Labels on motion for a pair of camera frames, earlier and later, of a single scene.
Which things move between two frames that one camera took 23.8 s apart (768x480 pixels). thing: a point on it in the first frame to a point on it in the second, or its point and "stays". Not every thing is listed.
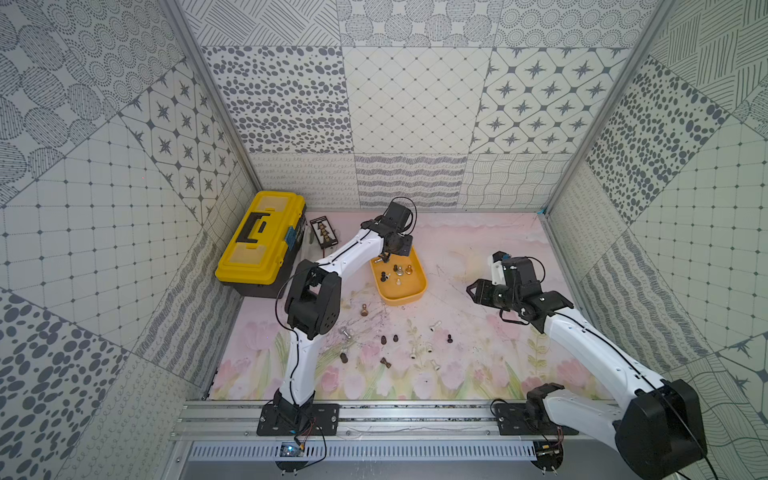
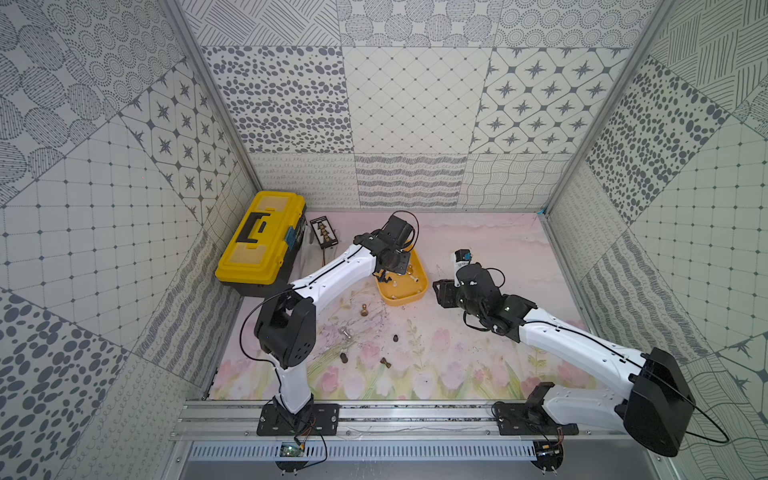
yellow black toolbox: x=256 y=259 stays
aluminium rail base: x=219 y=440 stays
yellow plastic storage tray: x=401 y=279 stays
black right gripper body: x=499 y=297 to x=453 y=297
